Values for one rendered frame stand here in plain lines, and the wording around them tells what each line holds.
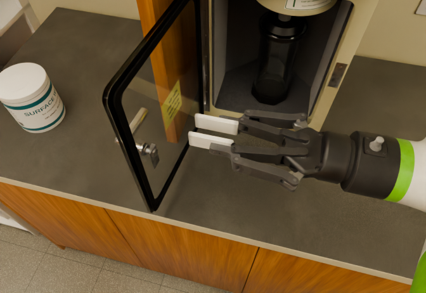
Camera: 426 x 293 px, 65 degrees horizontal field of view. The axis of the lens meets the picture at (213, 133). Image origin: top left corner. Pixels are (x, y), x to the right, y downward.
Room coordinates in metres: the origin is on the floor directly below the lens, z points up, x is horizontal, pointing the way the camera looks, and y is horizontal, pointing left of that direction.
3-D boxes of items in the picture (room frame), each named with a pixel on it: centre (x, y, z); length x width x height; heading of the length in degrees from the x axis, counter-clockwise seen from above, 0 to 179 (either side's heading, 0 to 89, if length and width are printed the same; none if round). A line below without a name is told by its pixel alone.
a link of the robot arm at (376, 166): (0.24, -0.22, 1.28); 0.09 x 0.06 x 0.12; 166
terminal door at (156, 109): (0.42, 0.08, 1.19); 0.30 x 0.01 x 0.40; 158
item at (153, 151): (0.32, 0.11, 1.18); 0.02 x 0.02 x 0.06; 68
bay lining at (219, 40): (0.66, -0.15, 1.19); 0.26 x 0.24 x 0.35; 76
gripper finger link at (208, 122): (0.32, -0.01, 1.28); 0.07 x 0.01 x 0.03; 76
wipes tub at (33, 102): (0.60, 0.50, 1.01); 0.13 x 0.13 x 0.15
